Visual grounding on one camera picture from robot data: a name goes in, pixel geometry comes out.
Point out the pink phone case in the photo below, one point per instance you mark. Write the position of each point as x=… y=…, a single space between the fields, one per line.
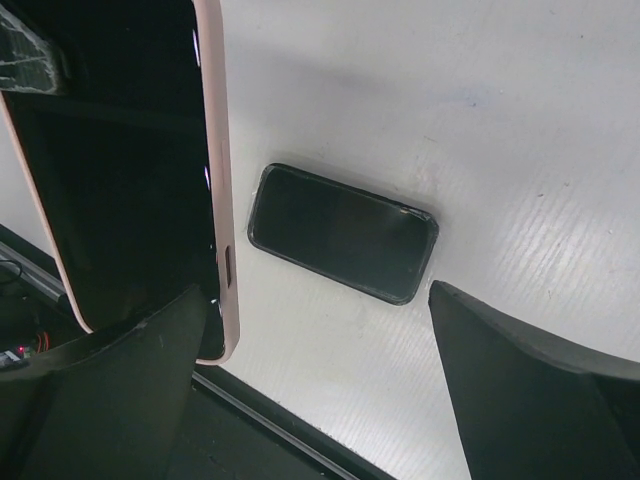
x=220 y=180

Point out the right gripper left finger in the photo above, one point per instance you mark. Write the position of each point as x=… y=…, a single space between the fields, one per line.
x=107 y=405

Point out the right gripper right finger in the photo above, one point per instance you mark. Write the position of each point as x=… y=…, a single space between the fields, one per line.
x=529 y=404

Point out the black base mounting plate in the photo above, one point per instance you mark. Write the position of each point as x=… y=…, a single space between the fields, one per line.
x=229 y=431

